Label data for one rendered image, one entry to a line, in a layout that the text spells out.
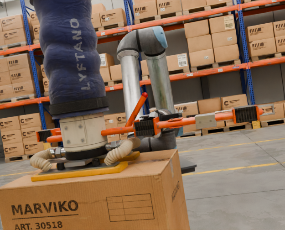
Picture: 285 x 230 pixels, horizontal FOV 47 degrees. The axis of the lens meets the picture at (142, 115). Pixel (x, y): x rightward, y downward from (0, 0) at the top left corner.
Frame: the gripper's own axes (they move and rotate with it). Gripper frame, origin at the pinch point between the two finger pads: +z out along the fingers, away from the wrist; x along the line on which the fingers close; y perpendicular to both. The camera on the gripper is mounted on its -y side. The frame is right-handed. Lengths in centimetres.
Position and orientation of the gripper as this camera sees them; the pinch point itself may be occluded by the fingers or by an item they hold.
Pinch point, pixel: (153, 125)
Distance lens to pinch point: 121.6
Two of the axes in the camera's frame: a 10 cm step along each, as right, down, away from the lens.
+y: -9.6, 1.4, 2.4
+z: -2.3, 0.8, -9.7
